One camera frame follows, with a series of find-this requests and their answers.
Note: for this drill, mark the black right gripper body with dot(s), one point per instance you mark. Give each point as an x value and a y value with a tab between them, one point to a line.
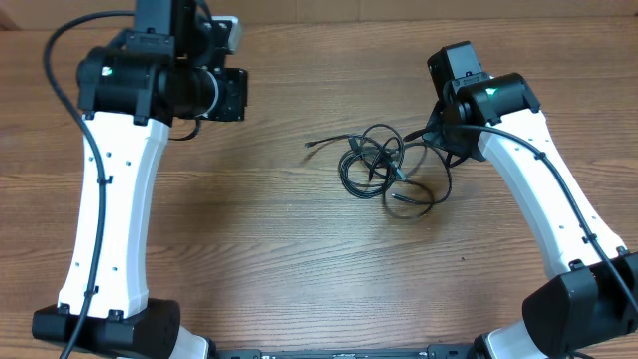
441	135

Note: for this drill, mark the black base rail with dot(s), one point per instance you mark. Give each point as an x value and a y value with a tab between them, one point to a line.
434	351

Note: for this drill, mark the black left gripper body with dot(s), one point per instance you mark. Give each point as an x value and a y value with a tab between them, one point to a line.
229	103

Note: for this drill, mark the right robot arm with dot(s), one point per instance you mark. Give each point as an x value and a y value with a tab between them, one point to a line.
591	293

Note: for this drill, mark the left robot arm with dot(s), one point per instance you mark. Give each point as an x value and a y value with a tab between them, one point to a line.
169	65

